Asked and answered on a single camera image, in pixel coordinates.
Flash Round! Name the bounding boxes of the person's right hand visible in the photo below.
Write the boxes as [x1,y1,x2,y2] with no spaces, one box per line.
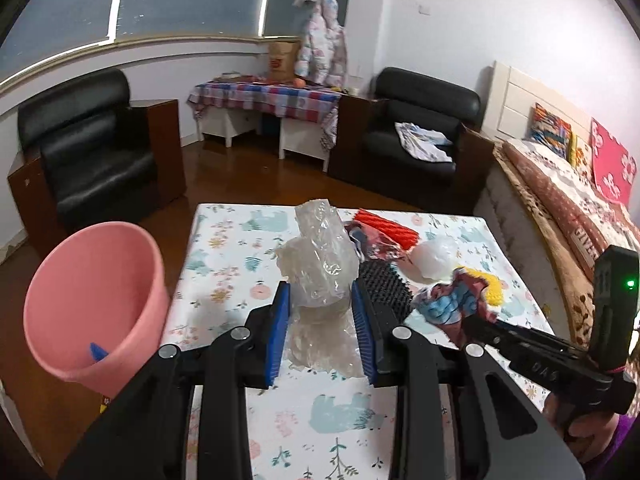
[542,389,626,467]

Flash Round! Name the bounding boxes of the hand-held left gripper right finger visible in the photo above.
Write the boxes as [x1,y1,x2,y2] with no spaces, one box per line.
[351,277,586,480]

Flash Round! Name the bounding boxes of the brown patterned blanket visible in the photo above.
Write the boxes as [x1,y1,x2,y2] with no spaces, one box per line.
[494,139,640,353]

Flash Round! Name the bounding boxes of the bed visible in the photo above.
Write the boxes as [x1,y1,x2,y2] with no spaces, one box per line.
[472,137,640,361]

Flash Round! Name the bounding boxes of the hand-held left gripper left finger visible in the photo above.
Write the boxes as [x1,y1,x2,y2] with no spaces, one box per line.
[57,281,292,480]

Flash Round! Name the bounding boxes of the white desk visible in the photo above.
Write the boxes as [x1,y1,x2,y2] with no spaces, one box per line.
[196,105,335,162]

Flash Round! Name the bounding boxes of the pink floral pillow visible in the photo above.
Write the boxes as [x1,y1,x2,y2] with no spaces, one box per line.
[590,117,639,206]

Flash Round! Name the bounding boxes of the red ridged snack packet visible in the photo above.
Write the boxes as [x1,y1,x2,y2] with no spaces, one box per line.
[347,209,420,262]

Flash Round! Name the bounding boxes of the cream headboard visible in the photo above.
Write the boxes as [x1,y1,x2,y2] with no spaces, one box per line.
[482,60,601,144]

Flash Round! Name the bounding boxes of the red blue yellow snack packet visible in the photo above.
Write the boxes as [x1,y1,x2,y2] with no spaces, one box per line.
[412,266,502,348]

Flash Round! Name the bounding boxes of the black spiky plastic tray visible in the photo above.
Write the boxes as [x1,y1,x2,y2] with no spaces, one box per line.
[357,259,414,322]

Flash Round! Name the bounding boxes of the yellow floral pillow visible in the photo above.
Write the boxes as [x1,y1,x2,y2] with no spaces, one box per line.
[567,135,596,172]

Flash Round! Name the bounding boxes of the black leather armchair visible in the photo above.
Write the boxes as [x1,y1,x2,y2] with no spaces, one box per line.
[7,67,187,257]
[327,66,496,215]

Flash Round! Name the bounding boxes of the large curved window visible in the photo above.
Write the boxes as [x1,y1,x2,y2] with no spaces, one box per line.
[0,0,302,97]

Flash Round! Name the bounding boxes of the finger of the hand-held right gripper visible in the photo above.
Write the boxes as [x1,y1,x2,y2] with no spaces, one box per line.
[462,310,551,361]

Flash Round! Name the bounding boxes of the clear plastic bag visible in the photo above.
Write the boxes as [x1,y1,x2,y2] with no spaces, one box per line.
[275,199,368,380]

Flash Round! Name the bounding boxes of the hanging pink printed jacket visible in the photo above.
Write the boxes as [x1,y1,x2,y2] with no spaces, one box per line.
[294,0,349,87]

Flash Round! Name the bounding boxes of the pale printed cloth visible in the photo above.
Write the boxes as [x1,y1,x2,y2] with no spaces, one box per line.
[395,121,454,163]

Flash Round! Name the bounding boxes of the striped colourful pillow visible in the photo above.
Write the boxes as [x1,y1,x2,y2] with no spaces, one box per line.
[527,102,574,159]

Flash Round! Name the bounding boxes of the plaid tablecloth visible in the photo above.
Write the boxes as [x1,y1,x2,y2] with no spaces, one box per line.
[187,77,344,152]

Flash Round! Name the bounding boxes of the floral tablecloth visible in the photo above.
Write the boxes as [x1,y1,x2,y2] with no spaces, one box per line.
[162,203,557,480]

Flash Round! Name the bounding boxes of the brown paper bag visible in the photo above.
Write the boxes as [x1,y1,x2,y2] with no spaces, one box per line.
[267,40,302,84]

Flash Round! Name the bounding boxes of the pink plastic bucket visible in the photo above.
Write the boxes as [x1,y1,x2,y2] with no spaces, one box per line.
[22,221,166,393]

